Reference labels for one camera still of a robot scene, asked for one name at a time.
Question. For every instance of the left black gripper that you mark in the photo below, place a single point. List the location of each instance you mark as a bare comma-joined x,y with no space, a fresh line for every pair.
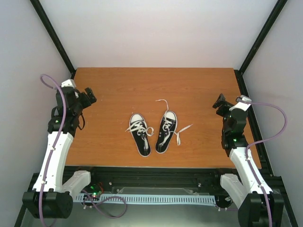
88,102

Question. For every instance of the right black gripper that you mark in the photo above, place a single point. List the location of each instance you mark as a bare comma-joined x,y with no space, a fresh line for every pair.
219,102

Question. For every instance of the black canvas sneaker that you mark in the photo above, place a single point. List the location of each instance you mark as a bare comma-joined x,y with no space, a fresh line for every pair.
140,134
168,126

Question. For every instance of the white lace of sneaker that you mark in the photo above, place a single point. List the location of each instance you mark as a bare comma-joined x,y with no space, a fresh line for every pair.
140,129
178,132

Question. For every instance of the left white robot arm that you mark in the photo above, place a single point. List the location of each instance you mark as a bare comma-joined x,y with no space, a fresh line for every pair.
50,196

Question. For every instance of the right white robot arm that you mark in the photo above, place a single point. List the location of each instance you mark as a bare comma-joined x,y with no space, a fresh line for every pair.
258,205

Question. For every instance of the green lit circuit board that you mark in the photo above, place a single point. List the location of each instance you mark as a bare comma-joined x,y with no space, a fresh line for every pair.
96,190

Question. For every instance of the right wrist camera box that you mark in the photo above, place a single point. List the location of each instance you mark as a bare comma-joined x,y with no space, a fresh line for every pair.
243,99

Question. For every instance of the left black frame post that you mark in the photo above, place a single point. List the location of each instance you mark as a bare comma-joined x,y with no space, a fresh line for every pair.
53,35

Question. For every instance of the black frame post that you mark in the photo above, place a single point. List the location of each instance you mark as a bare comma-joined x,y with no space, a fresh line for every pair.
53,35
263,33

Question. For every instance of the black aluminium frame rail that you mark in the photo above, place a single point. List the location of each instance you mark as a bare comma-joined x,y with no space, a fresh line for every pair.
202,180

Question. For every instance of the light blue slotted cable duct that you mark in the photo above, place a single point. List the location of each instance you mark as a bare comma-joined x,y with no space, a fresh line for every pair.
144,199

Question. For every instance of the right black frame post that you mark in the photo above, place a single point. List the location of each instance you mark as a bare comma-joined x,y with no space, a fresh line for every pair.
263,33

